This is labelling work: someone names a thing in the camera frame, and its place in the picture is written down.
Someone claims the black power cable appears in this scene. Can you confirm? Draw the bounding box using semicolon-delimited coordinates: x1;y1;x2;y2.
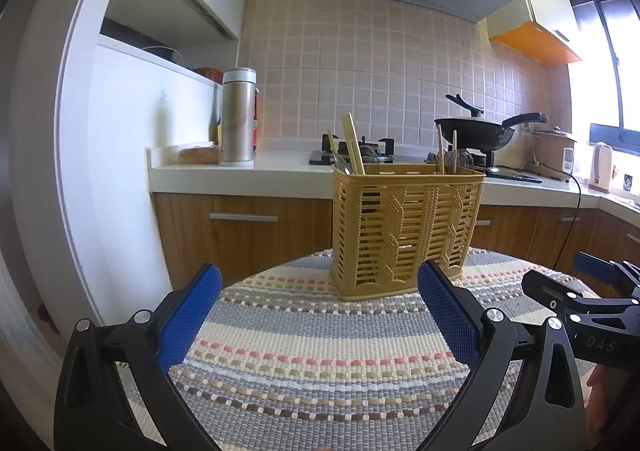
520;158;583;269

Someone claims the black wok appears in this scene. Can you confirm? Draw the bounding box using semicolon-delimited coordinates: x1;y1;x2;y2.
433;112;549;154

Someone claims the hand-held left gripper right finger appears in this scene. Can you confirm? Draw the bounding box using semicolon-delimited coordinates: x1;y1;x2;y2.
416;259;587;451

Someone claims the yellow plastic utensil basket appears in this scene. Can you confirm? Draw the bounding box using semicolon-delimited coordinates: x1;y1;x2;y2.
331;162;487;303

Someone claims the red bottle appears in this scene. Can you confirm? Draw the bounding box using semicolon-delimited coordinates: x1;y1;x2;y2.
252;86;261;154

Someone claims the striped woven table mat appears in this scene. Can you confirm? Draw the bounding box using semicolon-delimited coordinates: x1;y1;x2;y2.
115;247;601;451

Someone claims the black gas stove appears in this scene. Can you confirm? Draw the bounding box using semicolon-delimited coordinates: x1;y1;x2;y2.
308;136;543;184

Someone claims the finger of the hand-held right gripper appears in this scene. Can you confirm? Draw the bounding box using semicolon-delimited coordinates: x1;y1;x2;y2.
521;270;603;327
573;252;640;302

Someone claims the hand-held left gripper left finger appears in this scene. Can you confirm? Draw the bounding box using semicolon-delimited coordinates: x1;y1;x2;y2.
52;262;223;451

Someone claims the cream electric kettle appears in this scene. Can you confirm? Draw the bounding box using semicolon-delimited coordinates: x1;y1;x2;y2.
588;142;615;193

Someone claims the white tall cabinet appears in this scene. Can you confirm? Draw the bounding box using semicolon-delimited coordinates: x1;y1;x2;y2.
60;34;223;327

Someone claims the steel thermos bottle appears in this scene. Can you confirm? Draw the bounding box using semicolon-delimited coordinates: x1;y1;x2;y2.
220;67;258;168

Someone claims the wooden kitchen counter cabinet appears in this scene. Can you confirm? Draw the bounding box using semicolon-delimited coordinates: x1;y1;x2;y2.
145;138;640;302

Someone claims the dark framed window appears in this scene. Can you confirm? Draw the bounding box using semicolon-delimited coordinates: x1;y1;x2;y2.
570;0;640;157

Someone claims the white rice cooker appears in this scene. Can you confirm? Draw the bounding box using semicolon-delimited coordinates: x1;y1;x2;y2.
530;126;578;179

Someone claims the bagged bread loaf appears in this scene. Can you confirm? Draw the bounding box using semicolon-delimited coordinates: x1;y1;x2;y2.
177;144;222;165

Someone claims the person's right hand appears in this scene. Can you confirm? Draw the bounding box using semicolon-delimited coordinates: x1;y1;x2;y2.
585;365;609;437

